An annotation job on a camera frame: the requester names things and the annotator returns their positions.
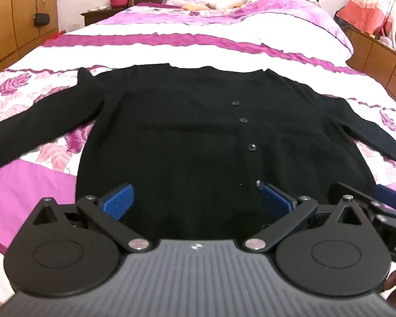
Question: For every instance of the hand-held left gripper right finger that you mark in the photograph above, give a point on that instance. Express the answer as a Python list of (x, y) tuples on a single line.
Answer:
[(276, 202)]

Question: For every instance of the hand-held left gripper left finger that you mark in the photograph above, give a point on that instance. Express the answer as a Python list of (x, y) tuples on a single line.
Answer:
[(118, 201)]

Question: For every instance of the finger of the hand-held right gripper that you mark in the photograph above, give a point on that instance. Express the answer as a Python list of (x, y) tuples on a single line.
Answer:
[(392, 196), (353, 194)]

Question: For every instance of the black button cardigan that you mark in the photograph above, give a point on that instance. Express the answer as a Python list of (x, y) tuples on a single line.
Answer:
[(184, 145)]

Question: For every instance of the person's right hand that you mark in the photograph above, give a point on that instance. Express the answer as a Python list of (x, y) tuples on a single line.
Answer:
[(392, 284)]

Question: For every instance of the wooden side cabinet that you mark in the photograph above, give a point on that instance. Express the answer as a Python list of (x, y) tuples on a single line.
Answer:
[(379, 59)]

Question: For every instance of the pink floral striped bedspread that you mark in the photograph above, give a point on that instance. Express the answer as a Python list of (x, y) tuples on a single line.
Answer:
[(191, 43)]

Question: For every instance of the dark wooden nightstand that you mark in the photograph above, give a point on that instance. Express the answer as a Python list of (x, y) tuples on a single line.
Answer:
[(97, 16)]

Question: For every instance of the small black pouch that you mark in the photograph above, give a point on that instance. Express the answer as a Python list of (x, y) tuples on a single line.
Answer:
[(41, 19)]

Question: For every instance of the orange plush toy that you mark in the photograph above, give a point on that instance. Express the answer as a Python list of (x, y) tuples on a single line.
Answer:
[(194, 6)]

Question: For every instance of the light wooden wardrobe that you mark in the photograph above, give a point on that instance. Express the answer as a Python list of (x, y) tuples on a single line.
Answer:
[(13, 16)]

